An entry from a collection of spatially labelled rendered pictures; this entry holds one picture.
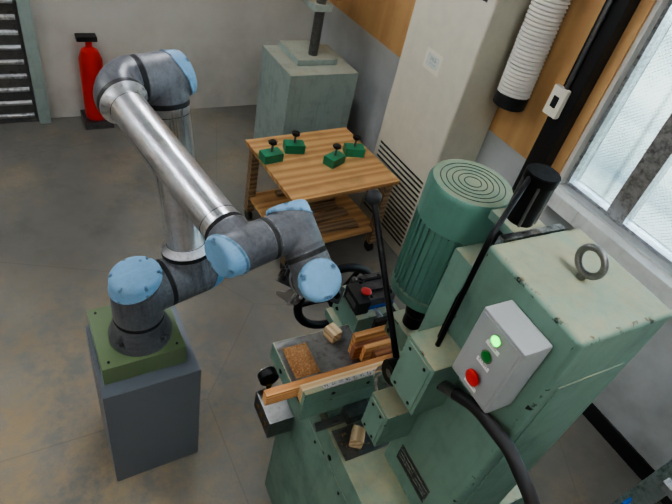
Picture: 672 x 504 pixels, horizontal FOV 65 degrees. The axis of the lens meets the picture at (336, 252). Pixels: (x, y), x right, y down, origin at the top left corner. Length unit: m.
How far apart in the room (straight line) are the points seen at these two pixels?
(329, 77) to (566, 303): 2.76
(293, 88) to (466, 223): 2.44
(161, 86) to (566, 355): 1.07
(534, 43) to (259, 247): 1.79
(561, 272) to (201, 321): 2.00
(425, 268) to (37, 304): 2.07
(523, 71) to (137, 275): 1.81
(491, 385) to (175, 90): 1.01
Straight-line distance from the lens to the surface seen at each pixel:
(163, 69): 1.41
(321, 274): 1.07
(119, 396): 1.80
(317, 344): 1.47
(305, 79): 3.38
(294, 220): 1.07
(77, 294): 2.83
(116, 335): 1.75
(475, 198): 1.05
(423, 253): 1.12
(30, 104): 4.07
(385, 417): 1.17
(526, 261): 0.92
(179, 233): 1.60
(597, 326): 0.88
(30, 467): 2.35
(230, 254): 1.00
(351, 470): 1.41
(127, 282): 1.60
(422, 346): 1.01
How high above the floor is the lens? 2.04
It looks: 41 degrees down
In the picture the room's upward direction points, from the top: 14 degrees clockwise
